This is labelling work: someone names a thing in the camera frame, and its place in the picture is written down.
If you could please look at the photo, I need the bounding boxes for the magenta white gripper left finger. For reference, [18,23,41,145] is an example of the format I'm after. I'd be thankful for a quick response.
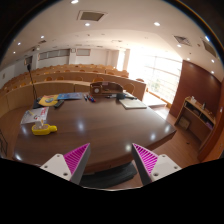
[41,143,91,184]

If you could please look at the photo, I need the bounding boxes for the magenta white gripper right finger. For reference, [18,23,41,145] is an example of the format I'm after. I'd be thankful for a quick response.
[132,143,181,185]

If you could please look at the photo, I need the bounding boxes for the yellow power strip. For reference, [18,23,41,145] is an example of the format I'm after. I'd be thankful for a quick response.
[32,124,57,136]

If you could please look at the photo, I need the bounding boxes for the wooden side shelf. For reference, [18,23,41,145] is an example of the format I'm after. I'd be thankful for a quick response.
[175,97,216,144]

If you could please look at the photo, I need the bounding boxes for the white printed leaflet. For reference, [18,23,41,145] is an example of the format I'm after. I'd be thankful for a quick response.
[21,107,49,124]

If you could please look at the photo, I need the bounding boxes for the black remote control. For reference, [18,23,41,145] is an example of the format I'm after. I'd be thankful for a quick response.
[54,100,64,109]

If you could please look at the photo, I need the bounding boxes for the blue booklet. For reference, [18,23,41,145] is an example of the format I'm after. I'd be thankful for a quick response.
[57,92,83,100]

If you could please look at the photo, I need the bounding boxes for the red and blue pens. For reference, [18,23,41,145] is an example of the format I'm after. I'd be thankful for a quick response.
[84,94,96,102]

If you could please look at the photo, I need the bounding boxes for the black microphone stand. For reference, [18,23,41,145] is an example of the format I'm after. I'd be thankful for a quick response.
[27,64,43,109]

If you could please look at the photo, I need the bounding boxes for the wooden desk organizer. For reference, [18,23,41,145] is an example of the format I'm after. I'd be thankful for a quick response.
[90,81,123,97]

